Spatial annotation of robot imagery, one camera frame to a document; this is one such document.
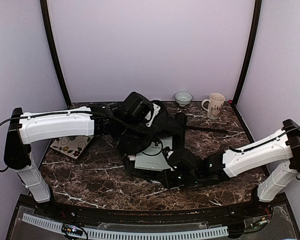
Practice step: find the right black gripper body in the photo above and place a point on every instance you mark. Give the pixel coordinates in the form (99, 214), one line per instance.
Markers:
(188, 179)

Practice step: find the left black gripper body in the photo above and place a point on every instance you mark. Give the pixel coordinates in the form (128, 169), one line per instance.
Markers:
(105, 117)

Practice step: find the grey notebook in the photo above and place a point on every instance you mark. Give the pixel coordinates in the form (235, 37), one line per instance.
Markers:
(152, 158)

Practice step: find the black student bag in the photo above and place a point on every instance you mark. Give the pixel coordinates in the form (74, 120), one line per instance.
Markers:
(152, 140)

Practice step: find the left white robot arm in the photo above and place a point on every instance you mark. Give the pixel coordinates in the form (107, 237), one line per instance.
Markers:
(26, 128)

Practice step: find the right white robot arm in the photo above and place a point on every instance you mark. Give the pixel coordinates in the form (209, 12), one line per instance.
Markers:
(283, 146)

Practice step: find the floral placemat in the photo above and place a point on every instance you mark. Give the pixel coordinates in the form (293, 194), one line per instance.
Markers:
(71, 146)

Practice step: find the small white bowl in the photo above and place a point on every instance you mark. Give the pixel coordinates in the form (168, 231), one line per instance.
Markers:
(183, 98)

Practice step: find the cream mug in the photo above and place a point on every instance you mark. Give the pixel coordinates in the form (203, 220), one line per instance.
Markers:
(213, 105)

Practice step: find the left black frame post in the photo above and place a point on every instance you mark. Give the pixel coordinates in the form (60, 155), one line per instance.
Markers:
(53, 51)

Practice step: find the black frame post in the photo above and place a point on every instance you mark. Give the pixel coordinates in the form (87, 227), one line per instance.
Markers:
(53, 51)
(248, 52)

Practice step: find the black front table rail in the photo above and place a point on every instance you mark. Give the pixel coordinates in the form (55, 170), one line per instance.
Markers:
(234, 214)

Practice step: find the white cable duct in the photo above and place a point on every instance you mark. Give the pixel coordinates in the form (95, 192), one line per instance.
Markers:
(122, 232)

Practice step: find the right black frame post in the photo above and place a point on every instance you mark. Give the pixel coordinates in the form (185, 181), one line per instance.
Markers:
(248, 52)

